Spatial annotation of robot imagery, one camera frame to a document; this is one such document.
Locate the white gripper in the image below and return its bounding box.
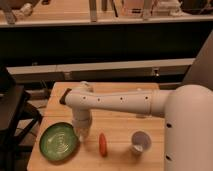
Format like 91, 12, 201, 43
72, 109, 92, 142

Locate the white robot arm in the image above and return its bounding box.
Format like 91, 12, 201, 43
65, 85, 213, 171

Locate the green ceramic bowl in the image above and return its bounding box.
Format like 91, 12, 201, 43
39, 122, 79, 162

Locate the black flat bar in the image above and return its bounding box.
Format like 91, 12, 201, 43
59, 88, 72, 105

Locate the orange carrot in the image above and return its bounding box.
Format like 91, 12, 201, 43
99, 133, 107, 157

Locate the black side stand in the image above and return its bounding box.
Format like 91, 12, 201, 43
0, 64, 42, 171

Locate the white cup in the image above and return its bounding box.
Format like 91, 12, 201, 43
131, 131, 152, 155

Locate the grey metal rail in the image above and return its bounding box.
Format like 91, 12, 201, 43
8, 58, 194, 83

